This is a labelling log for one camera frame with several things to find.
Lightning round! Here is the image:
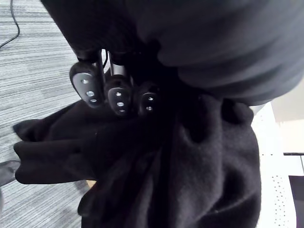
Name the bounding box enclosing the dark flat panel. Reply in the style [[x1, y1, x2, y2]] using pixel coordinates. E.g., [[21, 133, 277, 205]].
[[288, 175, 304, 228]]

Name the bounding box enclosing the black floor cable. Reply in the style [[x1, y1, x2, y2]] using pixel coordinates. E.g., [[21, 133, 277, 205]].
[[0, 0, 21, 48]]

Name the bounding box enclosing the black cloth garment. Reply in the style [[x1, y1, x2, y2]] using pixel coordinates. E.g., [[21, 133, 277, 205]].
[[13, 94, 262, 228]]

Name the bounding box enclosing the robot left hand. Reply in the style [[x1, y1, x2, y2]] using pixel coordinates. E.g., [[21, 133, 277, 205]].
[[40, 0, 304, 117]]

